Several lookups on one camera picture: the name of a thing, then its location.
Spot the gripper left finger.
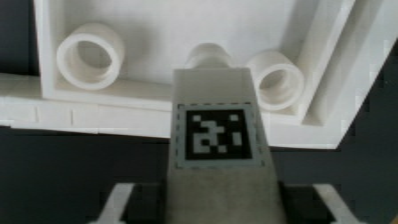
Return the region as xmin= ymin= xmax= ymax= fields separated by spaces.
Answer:
xmin=88 ymin=183 xmax=135 ymax=224

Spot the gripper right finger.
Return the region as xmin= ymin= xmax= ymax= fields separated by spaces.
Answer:
xmin=313 ymin=184 xmax=363 ymax=224

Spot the white square table top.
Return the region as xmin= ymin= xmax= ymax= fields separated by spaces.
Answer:
xmin=34 ymin=0 xmax=356 ymax=124

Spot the white U-shaped obstacle fence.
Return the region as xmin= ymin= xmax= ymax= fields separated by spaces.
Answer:
xmin=0 ymin=0 xmax=398 ymax=149

